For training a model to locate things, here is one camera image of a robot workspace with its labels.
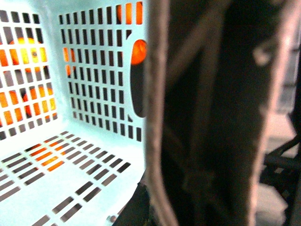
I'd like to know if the orange mango on shelf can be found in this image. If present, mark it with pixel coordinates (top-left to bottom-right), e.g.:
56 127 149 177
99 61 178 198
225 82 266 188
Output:
0 38 48 67

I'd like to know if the light blue plastic basket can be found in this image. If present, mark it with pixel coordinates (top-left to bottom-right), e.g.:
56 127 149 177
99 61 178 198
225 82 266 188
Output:
0 0 149 226

